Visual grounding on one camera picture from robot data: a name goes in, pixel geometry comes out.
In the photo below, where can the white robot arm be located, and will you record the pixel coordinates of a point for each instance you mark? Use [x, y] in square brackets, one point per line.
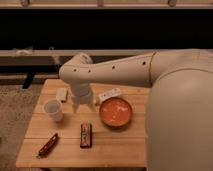
[179, 112]

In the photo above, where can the brown candy bar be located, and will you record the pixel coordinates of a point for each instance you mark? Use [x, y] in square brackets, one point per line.
[86, 135]

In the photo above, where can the wooden table board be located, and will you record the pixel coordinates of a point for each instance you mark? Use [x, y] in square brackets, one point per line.
[122, 147]

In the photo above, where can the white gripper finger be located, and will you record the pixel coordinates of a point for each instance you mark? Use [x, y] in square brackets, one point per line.
[92, 107]
[75, 108]

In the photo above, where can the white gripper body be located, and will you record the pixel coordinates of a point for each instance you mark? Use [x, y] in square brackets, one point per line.
[81, 93]

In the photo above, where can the orange ceramic bowl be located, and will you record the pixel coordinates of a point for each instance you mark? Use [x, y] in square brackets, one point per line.
[115, 112]

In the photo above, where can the white sponge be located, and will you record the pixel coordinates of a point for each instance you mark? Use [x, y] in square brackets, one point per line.
[61, 94]

